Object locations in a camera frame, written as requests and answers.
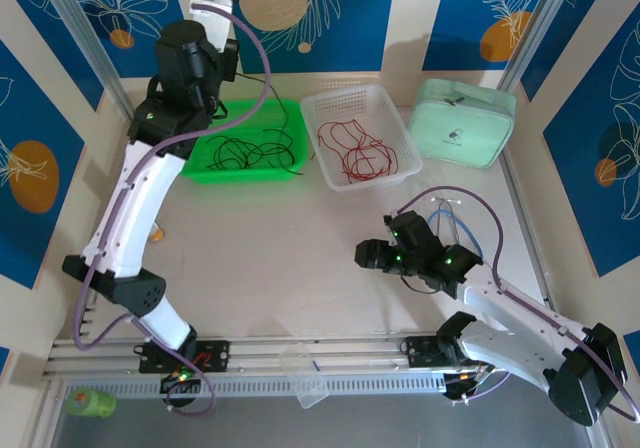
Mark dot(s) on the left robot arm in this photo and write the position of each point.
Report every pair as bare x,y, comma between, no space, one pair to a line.
135,208

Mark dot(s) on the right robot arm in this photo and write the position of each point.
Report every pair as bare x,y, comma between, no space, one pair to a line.
525,313

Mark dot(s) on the green plastic basket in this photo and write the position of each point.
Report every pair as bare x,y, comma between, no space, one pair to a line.
240,113

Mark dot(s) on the blue stethoscope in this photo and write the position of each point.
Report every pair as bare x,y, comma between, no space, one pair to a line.
470,238

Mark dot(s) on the mint green zip pouch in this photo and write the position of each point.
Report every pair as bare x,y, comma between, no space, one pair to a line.
462,123

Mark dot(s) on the clear plastic box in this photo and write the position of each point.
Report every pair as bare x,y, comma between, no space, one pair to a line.
302,373

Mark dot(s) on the white plastic basket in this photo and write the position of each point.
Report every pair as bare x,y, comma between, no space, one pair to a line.
360,103

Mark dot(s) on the black power connector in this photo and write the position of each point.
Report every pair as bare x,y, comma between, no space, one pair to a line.
465,388
180,383

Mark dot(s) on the grey metal panel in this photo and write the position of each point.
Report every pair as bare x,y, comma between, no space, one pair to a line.
400,423

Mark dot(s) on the orange cap pill bottle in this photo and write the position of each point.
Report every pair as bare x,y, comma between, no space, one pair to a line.
157,236

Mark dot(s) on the green tape roll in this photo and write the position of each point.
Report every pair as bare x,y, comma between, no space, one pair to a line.
90,403

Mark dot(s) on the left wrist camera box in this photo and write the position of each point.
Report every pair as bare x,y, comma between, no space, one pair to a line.
212,23

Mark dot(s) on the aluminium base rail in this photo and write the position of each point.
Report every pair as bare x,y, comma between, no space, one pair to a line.
350,348

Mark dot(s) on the aluminium frame post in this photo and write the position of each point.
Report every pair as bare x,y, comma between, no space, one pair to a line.
85,33
535,28

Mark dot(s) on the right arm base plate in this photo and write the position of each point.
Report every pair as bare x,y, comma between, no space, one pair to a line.
422,350

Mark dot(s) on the aluminium side rail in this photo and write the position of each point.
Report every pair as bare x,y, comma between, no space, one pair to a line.
522,218
89,318

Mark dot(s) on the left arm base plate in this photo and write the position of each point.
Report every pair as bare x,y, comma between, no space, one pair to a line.
215,355

